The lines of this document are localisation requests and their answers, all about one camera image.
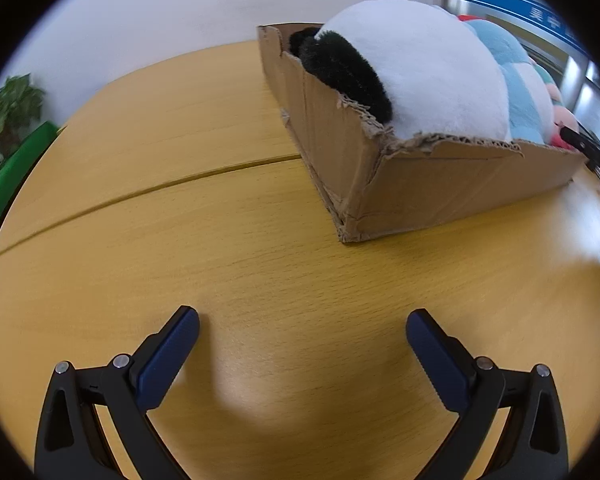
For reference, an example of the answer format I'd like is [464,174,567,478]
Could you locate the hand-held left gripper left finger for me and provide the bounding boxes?
[35,306,200,480]

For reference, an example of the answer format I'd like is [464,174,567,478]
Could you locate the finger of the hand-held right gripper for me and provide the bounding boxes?
[560,125,600,183]

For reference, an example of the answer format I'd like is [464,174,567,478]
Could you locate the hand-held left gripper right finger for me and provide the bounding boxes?
[406,310,571,480]

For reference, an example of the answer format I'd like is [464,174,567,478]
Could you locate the pink plush toy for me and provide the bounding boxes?
[550,102,578,150]

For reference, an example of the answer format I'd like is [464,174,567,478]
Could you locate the brown cardboard box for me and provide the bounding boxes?
[256,22,588,245]

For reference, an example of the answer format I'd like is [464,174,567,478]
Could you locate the black and white panda plush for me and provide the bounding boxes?
[287,0,513,142]

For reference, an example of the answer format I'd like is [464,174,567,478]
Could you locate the light blue plush toy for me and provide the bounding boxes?
[465,17,556,145]

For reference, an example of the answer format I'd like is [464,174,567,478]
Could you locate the green potted plant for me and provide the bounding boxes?
[0,74,46,186]

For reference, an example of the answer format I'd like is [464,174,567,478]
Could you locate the blue wall sign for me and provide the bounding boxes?
[460,0,588,53]

